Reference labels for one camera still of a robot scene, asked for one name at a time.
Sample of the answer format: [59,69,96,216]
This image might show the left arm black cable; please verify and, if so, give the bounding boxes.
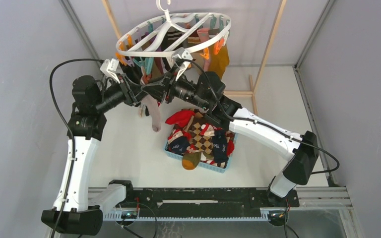
[49,58,105,238]

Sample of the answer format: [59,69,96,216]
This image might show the grey ribbed sock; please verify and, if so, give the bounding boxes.
[138,95,161,132]

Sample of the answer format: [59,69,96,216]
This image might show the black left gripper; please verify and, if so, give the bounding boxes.
[95,73,148,113]

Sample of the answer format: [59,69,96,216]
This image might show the red sock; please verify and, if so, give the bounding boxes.
[165,110,195,127]

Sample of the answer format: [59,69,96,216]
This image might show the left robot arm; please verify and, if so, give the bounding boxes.
[41,75,141,238]

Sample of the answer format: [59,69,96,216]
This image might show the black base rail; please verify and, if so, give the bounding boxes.
[109,179,300,208]

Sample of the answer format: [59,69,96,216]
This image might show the pink sock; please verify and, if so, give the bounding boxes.
[197,28,211,71]

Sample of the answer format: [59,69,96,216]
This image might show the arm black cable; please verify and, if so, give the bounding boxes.
[184,58,340,238]
[49,58,105,238]

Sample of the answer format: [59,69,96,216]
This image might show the mustard yellow sock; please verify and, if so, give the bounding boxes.
[208,45,230,79]

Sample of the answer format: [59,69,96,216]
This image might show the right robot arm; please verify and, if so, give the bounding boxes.
[143,71,318,206]

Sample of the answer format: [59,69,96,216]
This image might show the brown argyle sock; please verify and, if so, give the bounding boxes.
[184,109,216,156]

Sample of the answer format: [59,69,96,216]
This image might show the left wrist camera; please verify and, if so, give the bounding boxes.
[100,59,121,84]

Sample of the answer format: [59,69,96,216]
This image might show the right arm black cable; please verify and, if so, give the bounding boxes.
[184,58,340,238]

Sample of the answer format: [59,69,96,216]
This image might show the light blue plastic basket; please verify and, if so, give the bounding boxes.
[165,129,236,173]

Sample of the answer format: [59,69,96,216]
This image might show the orange clothespin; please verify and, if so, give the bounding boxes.
[213,37,226,55]
[116,34,134,67]
[200,48,210,60]

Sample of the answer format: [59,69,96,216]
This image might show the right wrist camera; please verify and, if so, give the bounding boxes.
[171,47,193,81]

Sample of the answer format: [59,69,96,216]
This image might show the olive orange-toe sock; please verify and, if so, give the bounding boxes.
[182,151,202,170]

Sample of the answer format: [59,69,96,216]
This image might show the white round clip hanger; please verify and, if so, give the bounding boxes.
[116,0,231,58]

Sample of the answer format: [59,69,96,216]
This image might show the teal clothespin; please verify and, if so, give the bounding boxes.
[144,58,154,75]
[132,57,145,67]

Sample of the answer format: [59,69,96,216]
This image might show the navy sock with lettering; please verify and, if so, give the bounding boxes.
[168,135,190,155]

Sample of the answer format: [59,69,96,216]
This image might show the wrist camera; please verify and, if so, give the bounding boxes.
[100,59,121,84]
[171,47,193,81]

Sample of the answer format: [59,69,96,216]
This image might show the wooden rack frame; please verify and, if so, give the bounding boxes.
[102,0,288,116]

